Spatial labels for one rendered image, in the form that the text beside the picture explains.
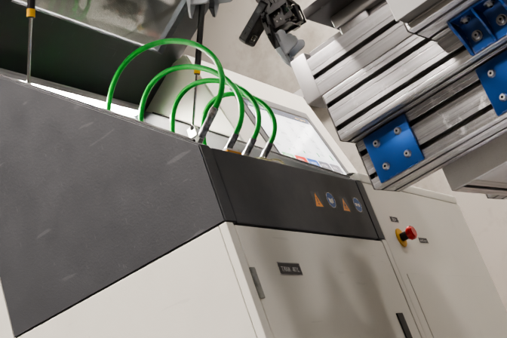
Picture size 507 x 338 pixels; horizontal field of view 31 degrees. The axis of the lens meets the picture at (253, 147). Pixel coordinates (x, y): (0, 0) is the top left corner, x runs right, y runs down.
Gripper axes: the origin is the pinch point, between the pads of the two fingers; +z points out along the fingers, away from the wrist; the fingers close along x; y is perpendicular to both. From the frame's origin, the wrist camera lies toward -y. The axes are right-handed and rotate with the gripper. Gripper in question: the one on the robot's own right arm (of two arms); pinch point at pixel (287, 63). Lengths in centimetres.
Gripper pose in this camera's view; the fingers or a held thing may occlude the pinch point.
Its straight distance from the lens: 217.6
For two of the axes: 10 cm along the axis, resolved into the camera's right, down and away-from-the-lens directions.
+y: 7.8, -4.6, -4.3
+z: 3.2, 8.8, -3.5
